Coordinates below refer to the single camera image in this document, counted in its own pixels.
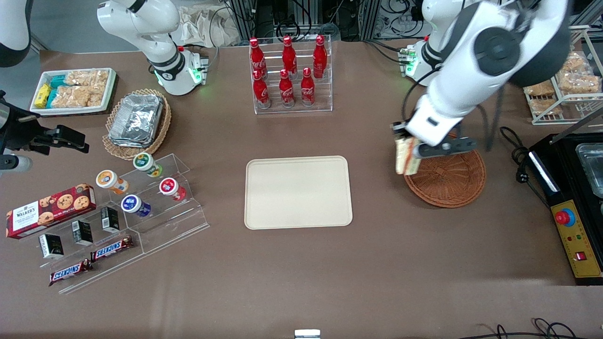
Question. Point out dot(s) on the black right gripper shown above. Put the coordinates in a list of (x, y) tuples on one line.
[(29, 133)]

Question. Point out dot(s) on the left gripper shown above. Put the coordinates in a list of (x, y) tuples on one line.
[(398, 126)]

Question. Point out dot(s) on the triangle sandwich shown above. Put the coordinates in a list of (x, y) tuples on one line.
[(406, 157)]

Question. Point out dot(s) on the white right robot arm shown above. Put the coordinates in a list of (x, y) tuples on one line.
[(141, 23)]

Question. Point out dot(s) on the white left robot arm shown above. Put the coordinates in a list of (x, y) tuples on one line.
[(471, 52)]

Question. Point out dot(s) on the round brown wicker basket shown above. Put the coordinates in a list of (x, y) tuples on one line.
[(452, 183)]

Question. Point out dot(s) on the white rectangular snack tray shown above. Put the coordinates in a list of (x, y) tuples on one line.
[(112, 87)]

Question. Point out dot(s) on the oval light wicker basket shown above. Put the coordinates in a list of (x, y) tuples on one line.
[(162, 127)]

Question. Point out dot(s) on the beige plastic serving tray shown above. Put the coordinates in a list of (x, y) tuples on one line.
[(297, 193)]

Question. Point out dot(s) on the metal tray inside machine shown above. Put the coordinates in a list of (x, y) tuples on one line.
[(591, 169)]

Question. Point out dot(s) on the teal snack packet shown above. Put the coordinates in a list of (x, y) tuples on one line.
[(52, 99), (57, 81)]

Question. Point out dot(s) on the yellow snack packet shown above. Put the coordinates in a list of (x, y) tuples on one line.
[(42, 95)]

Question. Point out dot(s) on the clear rice cracker pack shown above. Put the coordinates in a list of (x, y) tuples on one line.
[(85, 77), (575, 61), (579, 82), (546, 106), (95, 98), (541, 88), (70, 96)]

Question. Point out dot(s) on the grey metal cylinder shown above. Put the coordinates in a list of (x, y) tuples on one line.
[(14, 163)]

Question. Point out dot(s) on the orange lid drink cup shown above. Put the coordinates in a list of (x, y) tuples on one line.
[(108, 180)]

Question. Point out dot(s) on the red Walkers cookie box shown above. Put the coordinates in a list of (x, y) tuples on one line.
[(47, 212)]

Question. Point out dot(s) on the stack of foil containers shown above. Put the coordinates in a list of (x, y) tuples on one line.
[(136, 120)]

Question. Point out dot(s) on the clear acrylic bottle rack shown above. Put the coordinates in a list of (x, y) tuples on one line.
[(325, 106)]

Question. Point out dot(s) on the green lid drink cup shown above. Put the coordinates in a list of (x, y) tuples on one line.
[(145, 162)]

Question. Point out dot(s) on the small black carton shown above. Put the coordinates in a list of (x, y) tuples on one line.
[(110, 219), (82, 232), (51, 246)]

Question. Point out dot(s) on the blue lid drink cup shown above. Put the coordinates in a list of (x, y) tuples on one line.
[(133, 204)]

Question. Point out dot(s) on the red cola bottle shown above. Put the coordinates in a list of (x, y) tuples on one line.
[(261, 92), (286, 92), (256, 56), (289, 56), (307, 89), (320, 56)]

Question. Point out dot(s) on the red lid drink cup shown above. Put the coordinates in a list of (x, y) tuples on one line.
[(169, 187)]

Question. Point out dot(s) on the Snickers chocolate bar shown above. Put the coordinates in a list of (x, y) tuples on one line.
[(70, 272), (112, 248)]

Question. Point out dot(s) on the grey machine lever bar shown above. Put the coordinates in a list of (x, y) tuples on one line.
[(577, 125)]

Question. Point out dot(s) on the black sealing machine yellow panel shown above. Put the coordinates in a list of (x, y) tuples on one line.
[(572, 188)]

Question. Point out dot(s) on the red emergency stop button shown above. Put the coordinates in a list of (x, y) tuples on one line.
[(562, 217)]

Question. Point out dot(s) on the clear acrylic step display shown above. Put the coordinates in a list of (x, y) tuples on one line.
[(174, 226)]

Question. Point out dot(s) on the crumpled white paper bags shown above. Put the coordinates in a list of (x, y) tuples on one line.
[(207, 26)]

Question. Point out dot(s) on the aluminium frame structure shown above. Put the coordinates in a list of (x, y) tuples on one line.
[(301, 16)]

